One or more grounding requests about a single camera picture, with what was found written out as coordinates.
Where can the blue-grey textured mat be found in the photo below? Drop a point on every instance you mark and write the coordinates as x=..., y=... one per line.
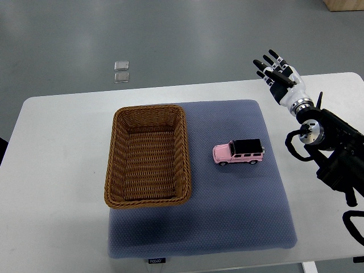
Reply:
x=237, y=207

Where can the brown wicker basket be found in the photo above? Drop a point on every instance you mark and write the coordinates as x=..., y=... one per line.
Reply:
x=148, y=164

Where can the wooden box corner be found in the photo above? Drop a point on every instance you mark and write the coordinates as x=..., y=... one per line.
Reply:
x=344, y=5

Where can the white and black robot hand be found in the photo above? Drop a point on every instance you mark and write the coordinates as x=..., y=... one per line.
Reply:
x=284, y=82

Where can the black object at left edge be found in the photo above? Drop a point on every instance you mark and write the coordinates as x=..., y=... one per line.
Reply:
x=3, y=147

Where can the pink toy car black roof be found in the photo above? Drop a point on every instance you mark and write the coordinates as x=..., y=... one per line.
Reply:
x=242, y=151

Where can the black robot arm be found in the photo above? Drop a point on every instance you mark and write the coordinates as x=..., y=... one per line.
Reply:
x=334, y=145

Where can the upper silver floor plate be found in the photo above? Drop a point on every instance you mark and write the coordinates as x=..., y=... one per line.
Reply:
x=121, y=65

